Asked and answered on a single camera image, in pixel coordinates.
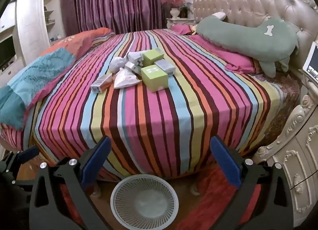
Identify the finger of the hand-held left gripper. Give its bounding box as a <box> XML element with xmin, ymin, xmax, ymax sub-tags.
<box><xmin>0</xmin><ymin>146</ymin><xmax>40</xmax><ymax>183</ymax></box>

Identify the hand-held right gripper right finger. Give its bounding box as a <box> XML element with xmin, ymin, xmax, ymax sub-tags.
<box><xmin>210</xmin><ymin>136</ymin><xmax>291</xmax><ymax>230</ymax></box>

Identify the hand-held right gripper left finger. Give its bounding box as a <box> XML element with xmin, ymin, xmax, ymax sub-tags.
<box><xmin>28</xmin><ymin>136</ymin><xmax>113</xmax><ymax>230</ymax></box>

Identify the white mesh wastebasket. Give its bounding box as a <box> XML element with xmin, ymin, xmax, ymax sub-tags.
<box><xmin>111</xmin><ymin>174</ymin><xmax>179</xmax><ymax>230</ymax></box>

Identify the white plastic packet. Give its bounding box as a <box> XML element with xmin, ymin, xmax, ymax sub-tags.
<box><xmin>113</xmin><ymin>67</ymin><xmax>142</xmax><ymax>89</ymax></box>

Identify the white paper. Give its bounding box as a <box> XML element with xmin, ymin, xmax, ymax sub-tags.
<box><xmin>110</xmin><ymin>56</ymin><xmax>129</xmax><ymax>74</ymax></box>

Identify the grey box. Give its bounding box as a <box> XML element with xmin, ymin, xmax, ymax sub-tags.
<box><xmin>154</xmin><ymin>59</ymin><xmax>175</xmax><ymax>76</ymax></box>

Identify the red shaggy rug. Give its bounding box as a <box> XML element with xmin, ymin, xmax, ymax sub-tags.
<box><xmin>171</xmin><ymin>164</ymin><xmax>262</xmax><ymax>230</ymax></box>
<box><xmin>59</xmin><ymin>184</ymin><xmax>85</xmax><ymax>225</ymax></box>

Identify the striped multicolour bed cover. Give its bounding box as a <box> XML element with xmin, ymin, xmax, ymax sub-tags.
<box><xmin>0</xmin><ymin>29</ymin><xmax>302</xmax><ymax>179</ymax></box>

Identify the ornate cream nightstand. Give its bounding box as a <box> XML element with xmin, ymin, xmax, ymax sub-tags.
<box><xmin>253</xmin><ymin>70</ymin><xmax>318</xmax><ymax>223</ymax></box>
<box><xmin>166</xmin><ymin>17</ymin><xmax>197</xmax><ymax>30</ymax></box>

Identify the orange and white box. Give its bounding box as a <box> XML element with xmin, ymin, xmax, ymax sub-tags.
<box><xmin>90</xmin><ymin>74</ymin><xmax>114</xmax><ymax>94</ymax></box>

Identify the orange and teal quilt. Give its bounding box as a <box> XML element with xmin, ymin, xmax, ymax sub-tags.
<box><xmin>0</xmin><ymin>28</ymin><xmax>115</xmax><ymax>131</ymax></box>

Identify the small white box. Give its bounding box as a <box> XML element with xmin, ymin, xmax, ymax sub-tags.
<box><xmin>124</xmin><ymin>61</ymin><xmax>141</xmax><ymax>75</ymax></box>

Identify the large green box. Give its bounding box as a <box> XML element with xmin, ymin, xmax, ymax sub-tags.
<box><xmin>141</xmin><ymin>65</ymin><xmax>169</xmax><ymax>93</ymax></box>

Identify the black television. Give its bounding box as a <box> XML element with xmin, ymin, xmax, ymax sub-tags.
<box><xmin>0</xmin><ymin>35</ymin><xmax>17</xmax><ymax>71</ymax></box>

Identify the pink pillow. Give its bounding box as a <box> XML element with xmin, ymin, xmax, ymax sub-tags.
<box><xmin>190</xmin><ymin>34</ymin><xmax>256</xmax><ymax>74</ymax></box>
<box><xmin>171</xmin><ymin>23</ymin><xmax>197</xmax><ymax>36</ymax></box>

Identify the crumpled white wrapper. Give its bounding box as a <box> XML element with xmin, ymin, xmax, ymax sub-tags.
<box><xmin>127</xmin><ymin>51</ymin><xmax>145</xmax><ymax>67</ymax></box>

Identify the small green box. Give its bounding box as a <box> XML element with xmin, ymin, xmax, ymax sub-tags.
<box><xmin>142</xmin><ymin>49</ymin><xmax>165</xmax><ymax>67</ymax></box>

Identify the white wardrobe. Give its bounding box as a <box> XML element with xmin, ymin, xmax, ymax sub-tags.
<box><xmin>15</xmin><ymin>0</ymin><xmax>51</xmax><ymax>66</ymax></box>

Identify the green plush dog pillow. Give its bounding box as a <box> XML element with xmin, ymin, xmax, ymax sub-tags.
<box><xmin>196</xmin><ymin>12</ymin><xmax>300</xmax><ymax>78</ymax></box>

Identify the white tablet screen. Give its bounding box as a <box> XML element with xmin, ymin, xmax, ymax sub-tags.
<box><xmin>302</xmin><ymin>42</ymin><xmax>318</xmax><ymax>79</ymax></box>

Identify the purple curtain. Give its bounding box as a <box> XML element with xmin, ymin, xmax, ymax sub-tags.
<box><xmin>61</xmin><ymin>0</ymin><xmax>178</xmax><ymax>36</ymax></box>

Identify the black cable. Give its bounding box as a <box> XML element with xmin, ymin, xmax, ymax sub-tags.
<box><xmin>289</xmin><ymin>170</ymin><xmax>318</xmax><ymax>189</ymax></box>

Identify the white wall shelf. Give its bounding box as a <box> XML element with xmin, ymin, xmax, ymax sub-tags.
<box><xmin>43</xmin><ymin>0</ymin><xmax>67</xmax><ymax>45</ymax></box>

